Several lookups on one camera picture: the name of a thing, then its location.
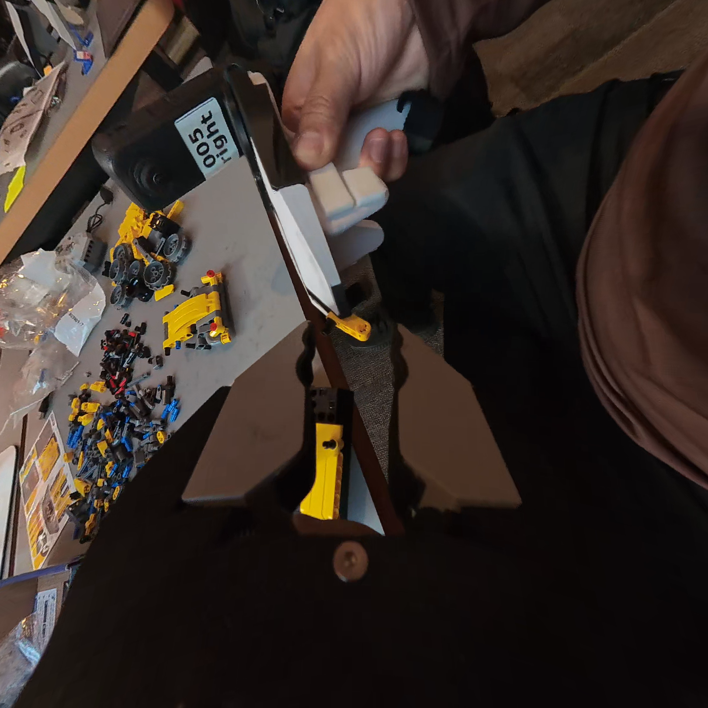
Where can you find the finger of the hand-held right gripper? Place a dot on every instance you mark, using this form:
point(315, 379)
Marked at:
point(362, 246)
point(310, 243)

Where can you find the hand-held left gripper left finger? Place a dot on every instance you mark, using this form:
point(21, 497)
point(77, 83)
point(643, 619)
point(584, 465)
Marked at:
point(249, 437)

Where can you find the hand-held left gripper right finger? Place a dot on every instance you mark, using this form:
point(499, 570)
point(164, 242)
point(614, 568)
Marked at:
point(459, 437)

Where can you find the small yellow brick connector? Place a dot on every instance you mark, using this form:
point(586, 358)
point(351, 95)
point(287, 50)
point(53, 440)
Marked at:
point(354, 326)

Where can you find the black and yellow brick assembly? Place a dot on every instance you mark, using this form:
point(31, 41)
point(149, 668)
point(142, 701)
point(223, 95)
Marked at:
point(326, 470)

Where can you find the person's right forearm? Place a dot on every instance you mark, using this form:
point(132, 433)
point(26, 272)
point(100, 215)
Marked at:
point(470, 38)

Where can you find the person's right hand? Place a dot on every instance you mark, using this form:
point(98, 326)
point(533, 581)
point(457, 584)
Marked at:
point(359, 55)

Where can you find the yellow and grey brick module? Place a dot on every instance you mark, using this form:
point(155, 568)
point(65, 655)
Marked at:
point(191, 321)

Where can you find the pile of loose brick pieces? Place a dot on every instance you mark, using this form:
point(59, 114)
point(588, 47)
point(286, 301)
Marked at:
point(116, 420)

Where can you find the crumpled clear plastic bags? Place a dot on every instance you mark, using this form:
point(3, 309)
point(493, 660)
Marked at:
point(50, 298)

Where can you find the yellow printed leaflet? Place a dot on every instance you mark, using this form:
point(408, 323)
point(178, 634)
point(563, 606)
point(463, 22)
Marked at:
point(47, 470)

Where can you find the person's brown shirt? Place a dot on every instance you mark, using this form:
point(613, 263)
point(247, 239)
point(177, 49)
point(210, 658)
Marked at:
point(652, 276)

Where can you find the white flat device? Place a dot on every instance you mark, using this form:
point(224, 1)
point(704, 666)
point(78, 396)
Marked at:
point(6, 509)

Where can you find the blue cardboard box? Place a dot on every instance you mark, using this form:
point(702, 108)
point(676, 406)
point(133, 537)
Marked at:
point(22, 597)

